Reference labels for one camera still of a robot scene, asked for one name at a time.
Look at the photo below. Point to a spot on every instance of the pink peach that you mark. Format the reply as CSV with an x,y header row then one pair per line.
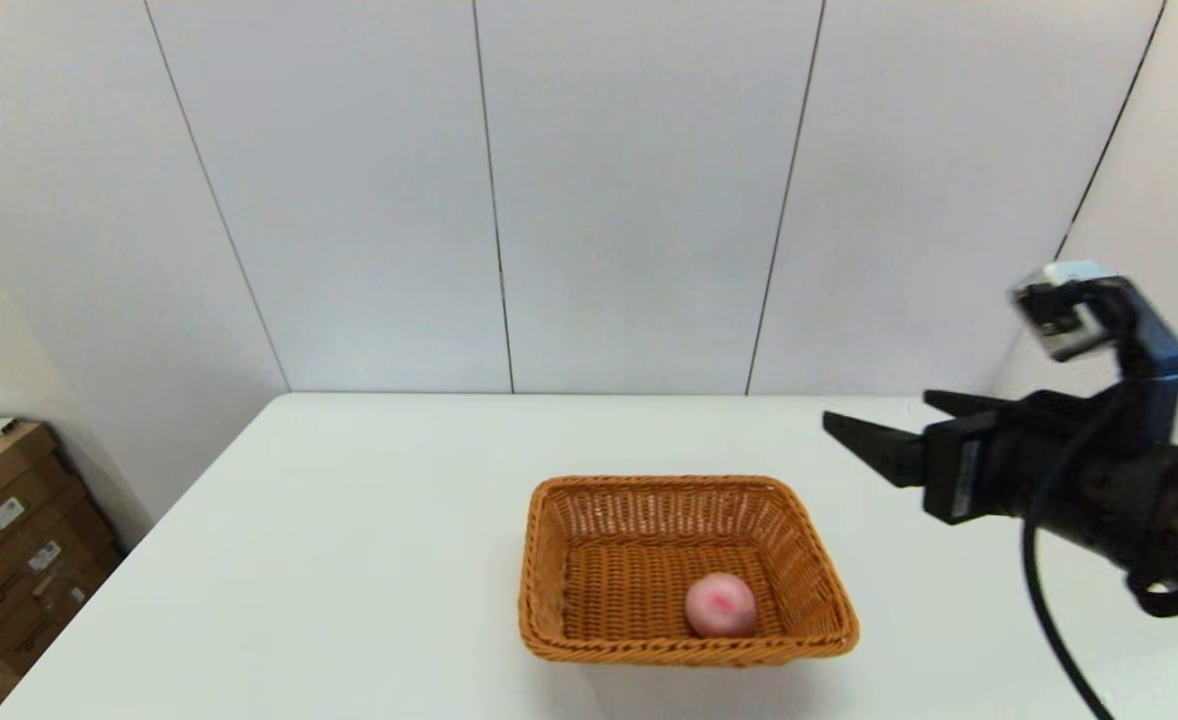
x,y
721,605

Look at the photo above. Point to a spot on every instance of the brown woven wicker basket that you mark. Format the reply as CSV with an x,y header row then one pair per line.
x,y
629,590

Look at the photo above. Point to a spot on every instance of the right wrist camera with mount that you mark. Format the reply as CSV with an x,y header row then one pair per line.
x,y
1059,310

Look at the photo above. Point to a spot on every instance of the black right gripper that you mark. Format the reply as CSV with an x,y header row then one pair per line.
x,y
1079,480

